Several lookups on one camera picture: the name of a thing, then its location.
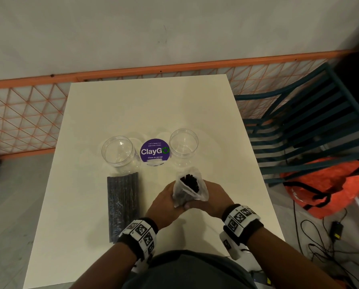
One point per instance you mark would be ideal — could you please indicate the clear bag of black sticks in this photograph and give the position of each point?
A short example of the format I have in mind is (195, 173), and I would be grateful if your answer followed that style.
(188, 189)

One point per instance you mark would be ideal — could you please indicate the person's left hand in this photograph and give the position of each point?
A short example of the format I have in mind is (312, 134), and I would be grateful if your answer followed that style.
(163, 204)

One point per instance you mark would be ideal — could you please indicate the left wristband with marker tags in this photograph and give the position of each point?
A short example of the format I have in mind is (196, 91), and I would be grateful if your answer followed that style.
(141, 234)

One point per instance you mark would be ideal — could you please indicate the right wristband with marker tags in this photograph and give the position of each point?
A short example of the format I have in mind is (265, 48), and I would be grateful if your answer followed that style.
(239, 222)

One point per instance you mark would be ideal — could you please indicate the clear plastic jar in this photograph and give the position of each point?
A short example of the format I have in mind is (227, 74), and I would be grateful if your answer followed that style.
(183, 145)
(119, 153)

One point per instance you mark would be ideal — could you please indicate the wristband with marker tags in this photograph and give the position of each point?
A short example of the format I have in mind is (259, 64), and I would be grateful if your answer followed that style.
(239, 222)
(141, 234)

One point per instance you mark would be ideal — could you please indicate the person's left fingers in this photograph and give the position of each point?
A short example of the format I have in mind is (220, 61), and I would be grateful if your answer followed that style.
(179, 208)

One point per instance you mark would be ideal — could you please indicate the black power adapter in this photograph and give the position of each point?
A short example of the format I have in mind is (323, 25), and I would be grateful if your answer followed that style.
(336, 230)

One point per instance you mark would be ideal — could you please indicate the round purple lid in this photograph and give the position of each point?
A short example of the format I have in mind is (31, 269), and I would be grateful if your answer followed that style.
(154, 151)

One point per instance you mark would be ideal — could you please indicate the person's right hand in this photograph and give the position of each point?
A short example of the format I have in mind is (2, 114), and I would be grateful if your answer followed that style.
(216, 199)

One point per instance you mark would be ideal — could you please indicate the person's grey shirt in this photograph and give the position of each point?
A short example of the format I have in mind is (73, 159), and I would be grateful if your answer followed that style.
(191, 272)

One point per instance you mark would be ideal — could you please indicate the person's right fingers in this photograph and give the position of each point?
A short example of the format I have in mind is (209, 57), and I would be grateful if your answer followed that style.
(194, 205)

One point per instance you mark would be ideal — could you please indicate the orange mesh fence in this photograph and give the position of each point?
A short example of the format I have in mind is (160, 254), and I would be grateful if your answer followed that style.
(23, 114)

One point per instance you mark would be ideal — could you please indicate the person's right forearm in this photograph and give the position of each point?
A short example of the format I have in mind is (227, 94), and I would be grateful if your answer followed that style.
(288, 261)

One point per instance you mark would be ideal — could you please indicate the teal slatted chair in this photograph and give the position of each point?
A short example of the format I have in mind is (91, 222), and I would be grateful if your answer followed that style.
(315, 117)

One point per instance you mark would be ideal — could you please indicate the flat pack of black sticks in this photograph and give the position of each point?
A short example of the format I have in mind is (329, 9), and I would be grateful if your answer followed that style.
(123, 204)

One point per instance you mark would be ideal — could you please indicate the person's left forearm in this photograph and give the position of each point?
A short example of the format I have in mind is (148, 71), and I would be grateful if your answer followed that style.
(107, 269)

